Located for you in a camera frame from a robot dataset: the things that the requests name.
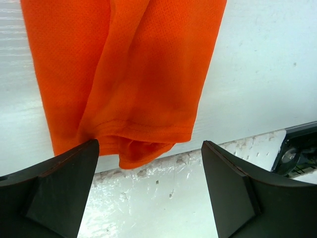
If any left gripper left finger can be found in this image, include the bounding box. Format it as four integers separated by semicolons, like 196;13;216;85
0;139;100;238

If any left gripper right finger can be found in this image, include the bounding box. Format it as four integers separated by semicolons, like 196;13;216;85
201;141;317;238

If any orange t shirt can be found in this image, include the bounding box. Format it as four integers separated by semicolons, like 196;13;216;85
21;0;226;169

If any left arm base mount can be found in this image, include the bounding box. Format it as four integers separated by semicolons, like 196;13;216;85
271;121;317;178

